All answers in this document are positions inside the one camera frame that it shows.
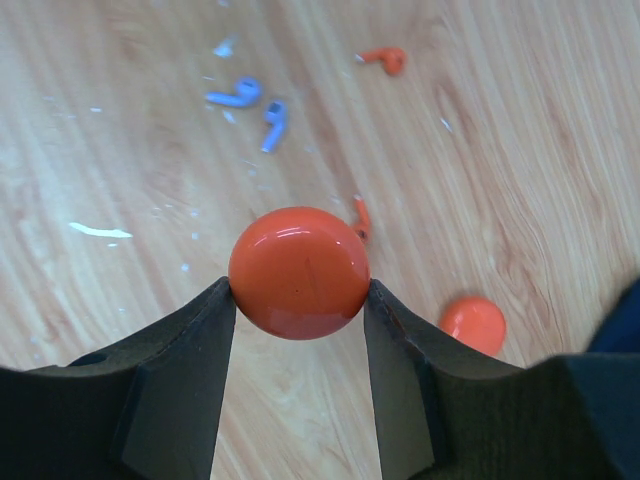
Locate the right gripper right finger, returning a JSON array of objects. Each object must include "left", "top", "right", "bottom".
[{"left": 364, "top": 281, "right": 639, "bottom": 479}]

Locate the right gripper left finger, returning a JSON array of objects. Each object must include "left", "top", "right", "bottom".
[{"left": 1, "top": 278, "right": 236, "bottom": 479}]

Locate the orange earbud charging case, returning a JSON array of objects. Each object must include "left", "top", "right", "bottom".
[{"left": 228, "top": 207, "right": 371, "bottom": 340}]

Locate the navy blue cloth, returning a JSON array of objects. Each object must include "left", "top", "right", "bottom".
[{"left": 587, "top": 279, "right": 640, "bottom": 353}]

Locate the orange earbud right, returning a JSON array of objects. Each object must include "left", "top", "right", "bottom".
[{"left": 353, "top": 195, "right": 371, "bottom": 244}]

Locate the orange earbud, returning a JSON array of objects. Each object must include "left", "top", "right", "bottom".
[
  {"left": 353, "top": 195, "right": 371, "bottom": 244},
  {"left": 355, "top": 47, "right": 407, "bottom": 76}
]

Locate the purple earbud centre right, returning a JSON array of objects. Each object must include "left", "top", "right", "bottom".
[{"left": 261, "top": 99, "right": 289, "bottom": 153}]

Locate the purple earbud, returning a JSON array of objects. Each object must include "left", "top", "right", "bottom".
[
  {"left": 261, "top": 99, "right": 289, "bottom": 153},
  {"left": 205, "top": 76, "right": 263, "bottom": 108}
]

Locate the purple earbud centre left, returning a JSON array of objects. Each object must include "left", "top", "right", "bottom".
[{"left": 205, "top": 76, "right": 263, "bottom": 108}]

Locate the orange earbud middle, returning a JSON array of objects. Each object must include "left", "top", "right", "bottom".
[{"left": 355, "top": 47, "right": 407, "bottom": 76}]

